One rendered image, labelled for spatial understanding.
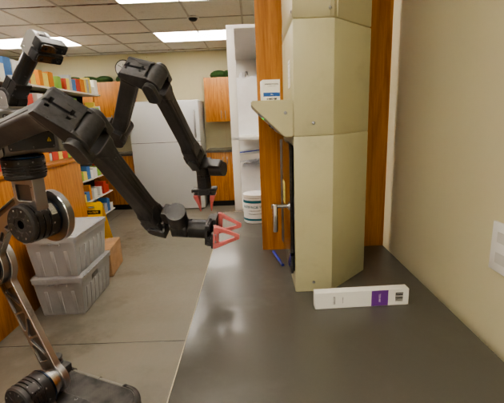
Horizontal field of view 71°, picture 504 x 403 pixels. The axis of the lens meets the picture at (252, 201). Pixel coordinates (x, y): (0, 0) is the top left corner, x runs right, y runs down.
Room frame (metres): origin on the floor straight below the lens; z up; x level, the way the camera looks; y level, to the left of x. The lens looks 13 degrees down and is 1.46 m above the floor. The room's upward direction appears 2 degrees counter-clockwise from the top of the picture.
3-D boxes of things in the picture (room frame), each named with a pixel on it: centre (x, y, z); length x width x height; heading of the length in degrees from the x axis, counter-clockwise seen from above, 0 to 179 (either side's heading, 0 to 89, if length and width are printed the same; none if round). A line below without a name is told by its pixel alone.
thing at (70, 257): (2.83, 1.53, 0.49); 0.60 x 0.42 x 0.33; 0
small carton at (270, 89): (1.09, -0.07, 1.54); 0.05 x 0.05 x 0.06; 7
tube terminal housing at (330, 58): (1.16, -0.25, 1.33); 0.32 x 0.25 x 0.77; 0
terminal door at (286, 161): (1.16, -0.12, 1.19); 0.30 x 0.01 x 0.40; 179
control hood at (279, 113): (1.16, -0.07, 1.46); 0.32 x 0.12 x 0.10; 0
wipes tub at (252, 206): (1.80, -0.02, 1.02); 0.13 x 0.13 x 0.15
